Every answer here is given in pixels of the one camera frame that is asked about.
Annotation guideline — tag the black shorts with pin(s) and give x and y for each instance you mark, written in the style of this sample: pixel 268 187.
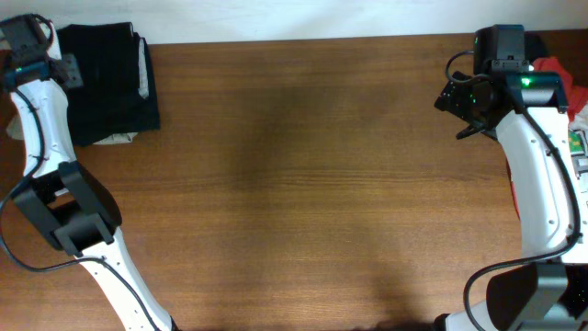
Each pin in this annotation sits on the black shorts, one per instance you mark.
pixel 118 92

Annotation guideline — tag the white shirt with green print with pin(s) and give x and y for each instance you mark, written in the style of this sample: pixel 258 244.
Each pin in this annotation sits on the white shirt with green print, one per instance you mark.
pixel 580 156

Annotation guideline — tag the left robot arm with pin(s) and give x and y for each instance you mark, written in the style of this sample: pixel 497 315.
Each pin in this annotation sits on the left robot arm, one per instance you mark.
pixel 66 204

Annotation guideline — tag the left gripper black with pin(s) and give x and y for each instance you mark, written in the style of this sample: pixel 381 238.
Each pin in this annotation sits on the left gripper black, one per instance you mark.
pixel 70 62

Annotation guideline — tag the folded khaki shorts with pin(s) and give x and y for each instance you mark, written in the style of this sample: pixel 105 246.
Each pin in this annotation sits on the folded khaki shorts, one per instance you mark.
pixel 83 138

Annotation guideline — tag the red jersey with white letters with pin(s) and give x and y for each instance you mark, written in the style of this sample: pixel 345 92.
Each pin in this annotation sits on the red jersey with white letters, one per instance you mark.
pixel 577 98

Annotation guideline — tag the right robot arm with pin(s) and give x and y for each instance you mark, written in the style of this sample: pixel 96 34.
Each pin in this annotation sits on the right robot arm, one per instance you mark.
pixel 526 112

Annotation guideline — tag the black shirt with white tag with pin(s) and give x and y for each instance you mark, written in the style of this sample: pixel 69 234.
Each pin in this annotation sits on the black shirt with white tag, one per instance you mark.
pixel 535 47

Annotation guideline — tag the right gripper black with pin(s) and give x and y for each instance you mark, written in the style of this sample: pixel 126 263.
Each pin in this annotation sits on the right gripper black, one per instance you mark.
pixel 452 99

